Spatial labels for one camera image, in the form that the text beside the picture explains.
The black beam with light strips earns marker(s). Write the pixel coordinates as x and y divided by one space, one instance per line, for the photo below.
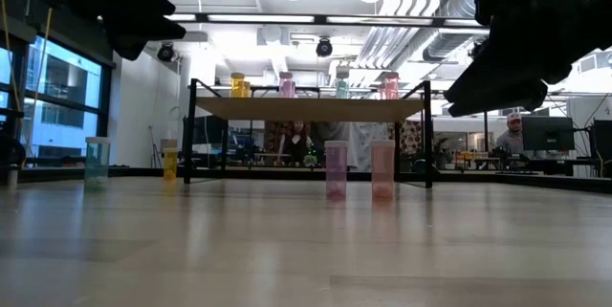
201 17

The white cylindrical object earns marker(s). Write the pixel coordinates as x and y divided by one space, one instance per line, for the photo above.
12 177

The small decorated green tree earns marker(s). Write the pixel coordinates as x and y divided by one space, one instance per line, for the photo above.
311 158

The silver ventilation duct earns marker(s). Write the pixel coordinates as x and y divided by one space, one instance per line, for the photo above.
444 44

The black computer monitor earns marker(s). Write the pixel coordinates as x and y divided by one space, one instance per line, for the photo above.
550 135
603 146

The person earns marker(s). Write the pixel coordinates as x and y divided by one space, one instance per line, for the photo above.
296 143
512 132

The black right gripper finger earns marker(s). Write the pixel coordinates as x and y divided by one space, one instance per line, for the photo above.
507 99
492 72

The wooden shelf black metal frame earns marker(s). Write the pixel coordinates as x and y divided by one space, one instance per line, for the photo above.
306 108

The large glass window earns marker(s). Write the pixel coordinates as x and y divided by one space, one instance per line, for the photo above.
62 82

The black ceiling spotlight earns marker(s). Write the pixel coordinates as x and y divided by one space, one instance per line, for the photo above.
324 47
165 52
478 49

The black aluminium table frame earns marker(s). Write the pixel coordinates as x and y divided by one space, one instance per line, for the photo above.
574 183

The teal medicine bottle white cap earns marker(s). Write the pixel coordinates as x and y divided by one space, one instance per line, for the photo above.
97 163
342 89

